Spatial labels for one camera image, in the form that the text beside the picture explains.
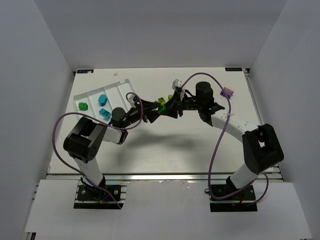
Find blue label sticker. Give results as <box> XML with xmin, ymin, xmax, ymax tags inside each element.
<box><xmin>224</xmin><ymin>67</ymin><xmax>243</xmax><ymax>72</ymax></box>
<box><xmin>76</xmin><ymin>69</ymin><xmax>94</xmax><ymax>74</ymax></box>

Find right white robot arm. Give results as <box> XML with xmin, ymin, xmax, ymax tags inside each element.
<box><xmin>158</xmin><ymin>79</ymin><xmax>284</xmax><ymax>200</ymax></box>

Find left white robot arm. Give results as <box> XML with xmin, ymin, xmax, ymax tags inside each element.
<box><xmin>63</xmin><ymin>96</ymin><xmax>167</xmax><ymax>200</ymax></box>

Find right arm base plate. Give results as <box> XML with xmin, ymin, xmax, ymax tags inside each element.
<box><xmin>209</xmin><ymin>186</ymin><xmax>258</xmax><ymax>213</ymax></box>

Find green wedge lego brick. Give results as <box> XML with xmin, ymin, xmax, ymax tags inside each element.
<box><xmin>157</xmin><ymin>105</ymin><xmax>167</xmax><ymax>114</ymax></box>

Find purple cable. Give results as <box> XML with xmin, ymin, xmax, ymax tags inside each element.
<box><xmin>181</xmin><ymin>72</ymin><xmax>270</xmax><ymax>205</ymax></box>
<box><xmin>52</xmin><ymin>92</ymin><xmax>146</xmax><ymax>210</ymax></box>

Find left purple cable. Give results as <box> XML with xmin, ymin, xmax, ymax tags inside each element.
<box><xmin>52</xmin><ymin>92</ymin><xmax>146</xmax><ymax>210</ymax></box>

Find teal lego brick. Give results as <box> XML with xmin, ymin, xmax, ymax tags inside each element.
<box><xmin>99</xmin><ymin>108</ymin><xmax>111</xmax><ymax>119</ymax></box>

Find white divided plastic tray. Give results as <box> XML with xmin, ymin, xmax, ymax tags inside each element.
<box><xmin>73</xmin><ymin>79</ymin><xmax>135</xmax><ymax>123</ymax></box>

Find blue label sticker left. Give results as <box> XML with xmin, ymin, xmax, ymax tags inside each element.
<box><xmin>76</xmin><ymin>69</ymin><xmax>94</xmax><ymax>74</ymax></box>

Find blue rounded lego brick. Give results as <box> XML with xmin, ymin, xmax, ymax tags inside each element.
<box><xmin>98</xmin><ymin>94</ymin><xmax>108</xmax><ymax>106</ymax></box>

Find green square lego brick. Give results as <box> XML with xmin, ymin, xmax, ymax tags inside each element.
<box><xmin>78</xmin><ymin>102</ymin><xmax>89</xmax><ymax>111</ymax></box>

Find blue label sticker right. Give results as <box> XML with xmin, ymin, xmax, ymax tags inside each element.
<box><xmin>224</xmin><ymin>67</ymin><xmax>243</xmax><ymax>72</ymax></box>

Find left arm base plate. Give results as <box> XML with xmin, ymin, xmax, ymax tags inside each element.
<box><xmin>73</xmin><ymin>184</ymin><xmax>127</xmax><ymax>210</ymax></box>

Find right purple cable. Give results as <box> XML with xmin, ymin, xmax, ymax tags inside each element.
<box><xmin>181</xmin><ymin>72</ymin><xmax>270</xmax><ymax>205</ymax></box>

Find purple lego brick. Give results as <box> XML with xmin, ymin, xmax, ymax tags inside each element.
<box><xmin>220</xmin><ymin>87</ymin><xmax>234</xmax><ymax>99</ymax></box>

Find lime lego brick middle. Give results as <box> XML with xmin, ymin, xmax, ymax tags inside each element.
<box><xmin>158</xmin><ymin>97</ymin><xmax>166</xmax><ymax>105</ymax></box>

